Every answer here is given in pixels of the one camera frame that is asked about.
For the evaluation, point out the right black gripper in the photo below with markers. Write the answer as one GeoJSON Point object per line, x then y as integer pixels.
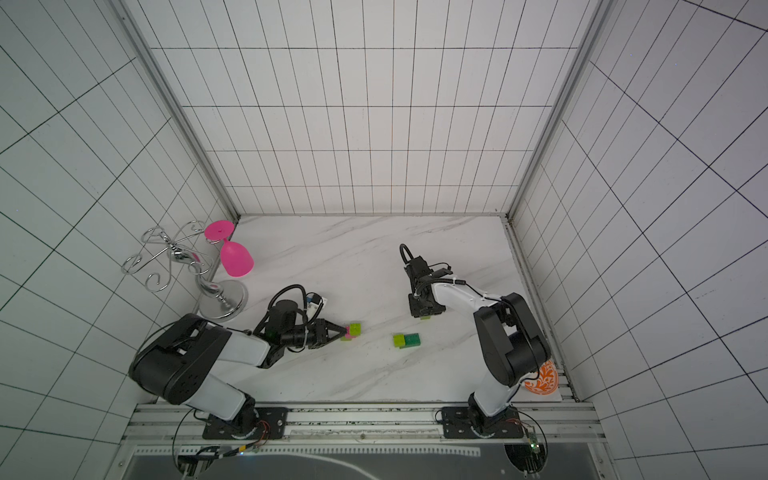
{"type": "Point", "coordinates": [424, 300]}

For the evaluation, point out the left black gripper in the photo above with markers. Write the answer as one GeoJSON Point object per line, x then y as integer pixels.
{"type": "Point", "coordinates": [321, 328]}

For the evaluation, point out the dark green long lego brick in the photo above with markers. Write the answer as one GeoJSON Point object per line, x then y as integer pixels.
{"type": "Point", "coordinates": [411, 340]}

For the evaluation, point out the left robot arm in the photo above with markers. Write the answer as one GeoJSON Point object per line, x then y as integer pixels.
{"type": "Point", "coordinates": [177, 366]}

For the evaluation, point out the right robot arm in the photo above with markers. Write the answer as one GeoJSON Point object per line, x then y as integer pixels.
{"type": "Point", "coordinates": [512, 344]}

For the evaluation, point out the pink plastic wine glass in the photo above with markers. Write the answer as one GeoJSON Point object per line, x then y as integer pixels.
{"type": "Point", "coordinates": [235, 258]}

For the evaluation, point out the orange white patterned bowl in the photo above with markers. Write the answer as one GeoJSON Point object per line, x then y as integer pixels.
{"type": "Point", "coordinates": [546, 382]}

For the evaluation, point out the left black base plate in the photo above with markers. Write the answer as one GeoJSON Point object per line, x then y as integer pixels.
{"type": "Point", "coordinates": [256, 424]}

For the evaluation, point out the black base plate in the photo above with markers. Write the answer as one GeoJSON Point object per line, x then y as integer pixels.
{"type": "Point", "coordinates": [469, 423]}
{"type": "Point", "coordinates": [256, 424]}

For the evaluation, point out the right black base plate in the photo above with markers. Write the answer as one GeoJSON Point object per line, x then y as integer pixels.
{"type": "Point", "coordinates": [469, 423]}

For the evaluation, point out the aluminium mounting rail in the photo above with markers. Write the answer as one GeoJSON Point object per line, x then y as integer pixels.
{"type": "Point", "coordinates": [332, 424]}

